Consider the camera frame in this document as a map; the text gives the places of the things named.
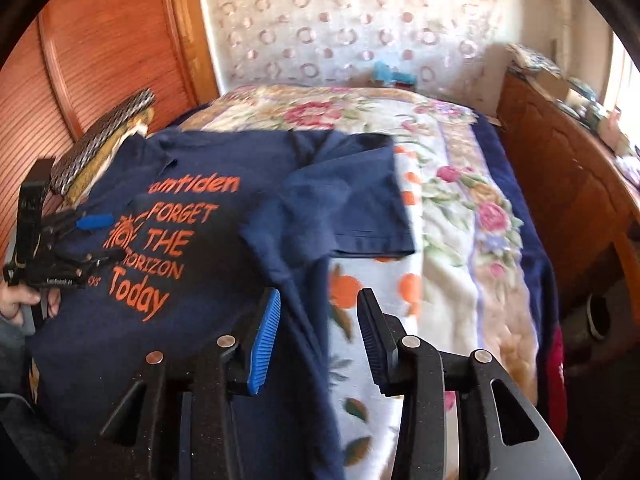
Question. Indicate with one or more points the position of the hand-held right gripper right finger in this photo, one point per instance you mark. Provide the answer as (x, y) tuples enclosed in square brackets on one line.
[(372, 340)]

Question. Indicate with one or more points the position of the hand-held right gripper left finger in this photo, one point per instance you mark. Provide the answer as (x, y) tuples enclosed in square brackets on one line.
[(265, 340)]

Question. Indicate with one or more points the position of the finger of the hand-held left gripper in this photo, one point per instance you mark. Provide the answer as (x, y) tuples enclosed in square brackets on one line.
[(95, 221), (100, 263)]

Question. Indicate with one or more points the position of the navy orange-print t-shirt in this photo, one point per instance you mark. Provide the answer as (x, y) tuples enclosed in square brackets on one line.
[(200, 160)]

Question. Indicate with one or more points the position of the person's left hand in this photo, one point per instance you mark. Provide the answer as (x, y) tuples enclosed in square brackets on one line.
[(15, 300)]

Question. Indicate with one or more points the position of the orange fruit print blanket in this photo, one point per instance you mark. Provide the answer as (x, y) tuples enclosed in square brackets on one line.
[(345, 290)]

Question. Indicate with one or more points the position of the black white patterned cushion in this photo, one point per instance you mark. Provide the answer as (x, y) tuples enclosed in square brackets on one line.
[(100, 140)]

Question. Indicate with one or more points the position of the navy fleece blanket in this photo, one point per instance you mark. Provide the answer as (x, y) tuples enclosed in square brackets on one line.
[(535, 270)]

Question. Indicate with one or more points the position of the red cloth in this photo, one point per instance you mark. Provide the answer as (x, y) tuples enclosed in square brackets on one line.
[(556, 370)]

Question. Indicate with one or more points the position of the wooden wardrobe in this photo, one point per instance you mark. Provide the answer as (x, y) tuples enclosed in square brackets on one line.
[(100, 35)]

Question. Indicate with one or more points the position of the rose floral blanket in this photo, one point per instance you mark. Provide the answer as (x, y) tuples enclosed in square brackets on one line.
[(450, 170)]

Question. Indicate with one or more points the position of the dark cylindrical object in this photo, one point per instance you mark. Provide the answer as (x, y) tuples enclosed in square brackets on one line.
[(590, 320)]

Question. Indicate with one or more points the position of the wooden dresser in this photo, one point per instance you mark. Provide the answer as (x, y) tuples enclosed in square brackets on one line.
[(560, 170)]

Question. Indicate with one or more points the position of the teal plastic object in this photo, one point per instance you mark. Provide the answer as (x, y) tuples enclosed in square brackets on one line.
[(392, 75)]

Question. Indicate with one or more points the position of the cardboard box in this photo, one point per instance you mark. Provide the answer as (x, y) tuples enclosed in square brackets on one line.
[(552, 85)]

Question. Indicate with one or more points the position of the pile of small household items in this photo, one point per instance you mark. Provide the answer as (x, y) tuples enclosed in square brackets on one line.
[(595, 110)]

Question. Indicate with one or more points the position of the stack of papers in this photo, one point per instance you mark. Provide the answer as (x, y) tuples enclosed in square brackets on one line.
[(530, 57)]

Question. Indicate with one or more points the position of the white circle-pattern curtain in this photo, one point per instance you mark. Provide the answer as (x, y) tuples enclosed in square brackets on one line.
[(350, 10)]

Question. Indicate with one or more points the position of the bright window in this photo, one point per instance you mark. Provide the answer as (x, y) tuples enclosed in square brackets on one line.
[(622, 80)]

